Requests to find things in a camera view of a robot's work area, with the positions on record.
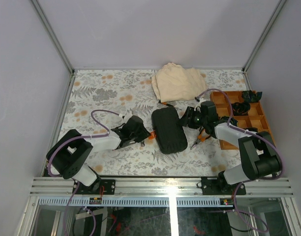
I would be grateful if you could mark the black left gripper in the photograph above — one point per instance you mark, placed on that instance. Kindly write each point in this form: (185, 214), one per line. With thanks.
(145, 134)

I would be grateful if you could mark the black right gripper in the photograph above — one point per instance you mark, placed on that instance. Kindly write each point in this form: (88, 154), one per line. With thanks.
(190, 112)

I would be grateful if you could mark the dark green tool case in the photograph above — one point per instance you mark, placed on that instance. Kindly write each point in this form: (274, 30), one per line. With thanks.
(169, 133)

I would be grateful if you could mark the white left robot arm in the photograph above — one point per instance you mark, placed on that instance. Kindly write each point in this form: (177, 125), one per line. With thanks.
(67, 157)

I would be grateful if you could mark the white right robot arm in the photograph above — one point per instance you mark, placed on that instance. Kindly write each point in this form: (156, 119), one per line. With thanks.
(258, 154)

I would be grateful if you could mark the steel claw hammer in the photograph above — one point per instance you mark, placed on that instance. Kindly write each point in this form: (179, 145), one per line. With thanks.
(142, 144)

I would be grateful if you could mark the orange black needle-nose pliers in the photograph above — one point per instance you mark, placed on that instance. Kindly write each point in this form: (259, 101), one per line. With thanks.
(200, 138)

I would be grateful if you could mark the small precision screwdriver by bag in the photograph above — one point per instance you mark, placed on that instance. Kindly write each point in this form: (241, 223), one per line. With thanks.
(169, 105)

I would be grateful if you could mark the dark tape roll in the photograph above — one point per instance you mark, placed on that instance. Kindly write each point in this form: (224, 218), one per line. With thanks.
(250, 96)
(231, 120)
(252, 129)
(240, 109)

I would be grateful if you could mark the cream cloth bag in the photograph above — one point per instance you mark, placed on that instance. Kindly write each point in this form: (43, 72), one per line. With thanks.
(175, 83)

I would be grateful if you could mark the floral table mat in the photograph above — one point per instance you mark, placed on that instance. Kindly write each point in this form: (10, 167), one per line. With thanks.
(97, 98)

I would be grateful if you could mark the orange compartment tray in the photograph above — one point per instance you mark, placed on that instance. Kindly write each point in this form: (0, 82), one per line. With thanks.
(255, 118)

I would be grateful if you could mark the dark tape roll top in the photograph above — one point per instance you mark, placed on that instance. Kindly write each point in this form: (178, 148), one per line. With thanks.
(250, 96)

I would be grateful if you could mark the dark tape roll bottom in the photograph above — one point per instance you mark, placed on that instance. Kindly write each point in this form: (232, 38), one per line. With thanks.
(252, 129)

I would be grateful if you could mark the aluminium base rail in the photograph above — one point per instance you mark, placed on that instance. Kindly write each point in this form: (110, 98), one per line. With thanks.
(129, 191)

